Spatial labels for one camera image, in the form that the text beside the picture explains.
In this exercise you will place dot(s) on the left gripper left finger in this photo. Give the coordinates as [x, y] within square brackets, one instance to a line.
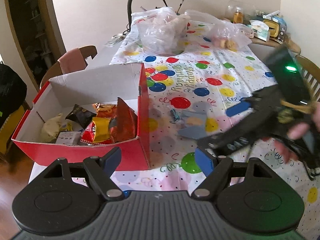
[112, 159]

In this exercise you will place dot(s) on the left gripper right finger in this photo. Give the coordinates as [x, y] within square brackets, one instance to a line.
[205, 161]

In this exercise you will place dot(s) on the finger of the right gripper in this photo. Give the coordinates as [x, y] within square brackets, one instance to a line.
[238, 108]
[221, 145]

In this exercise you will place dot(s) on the yellow snack packet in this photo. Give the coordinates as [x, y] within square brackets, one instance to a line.
[110, 122]

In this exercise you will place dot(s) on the red chip bag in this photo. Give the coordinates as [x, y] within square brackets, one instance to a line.
[96, 135]

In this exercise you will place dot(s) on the brown foil snack bag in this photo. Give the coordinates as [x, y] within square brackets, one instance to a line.
[123, 124]

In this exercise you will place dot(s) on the yellow minion snack pack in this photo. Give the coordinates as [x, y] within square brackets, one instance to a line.
[69, 133]

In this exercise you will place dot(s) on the black snack packet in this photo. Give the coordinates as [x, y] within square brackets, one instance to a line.
[81, 116]

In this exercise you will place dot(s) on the white snack bag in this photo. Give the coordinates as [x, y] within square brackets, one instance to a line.
[51, 129]

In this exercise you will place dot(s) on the right hand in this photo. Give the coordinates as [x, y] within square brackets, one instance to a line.
[296, 132]

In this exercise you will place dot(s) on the wooden chair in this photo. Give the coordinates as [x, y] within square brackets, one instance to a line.
[310, 72]
[55, 70]

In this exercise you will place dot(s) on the small wrapped candy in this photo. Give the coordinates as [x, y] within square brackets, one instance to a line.
[175, 116]

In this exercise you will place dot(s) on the clear bag with tape rolls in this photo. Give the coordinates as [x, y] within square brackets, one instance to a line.
[222, 34]

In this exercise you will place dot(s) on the tissue box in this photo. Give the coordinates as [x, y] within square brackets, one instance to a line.
[260, 30]

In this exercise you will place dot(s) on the yellow container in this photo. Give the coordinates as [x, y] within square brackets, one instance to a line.
[277, 30]

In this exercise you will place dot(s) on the red cardboard box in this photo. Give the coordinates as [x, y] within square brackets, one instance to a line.
[97, 91]

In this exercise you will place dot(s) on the glass jar amber liquid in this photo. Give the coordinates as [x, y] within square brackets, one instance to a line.
[235, 11]

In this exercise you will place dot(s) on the pink cloth on chair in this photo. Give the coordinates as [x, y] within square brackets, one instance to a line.
[72, 61]

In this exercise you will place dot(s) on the clear bag with white contents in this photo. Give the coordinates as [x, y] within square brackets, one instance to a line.
[162, 31]

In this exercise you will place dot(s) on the black jacket pile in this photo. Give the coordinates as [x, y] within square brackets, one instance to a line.
[13, 92]

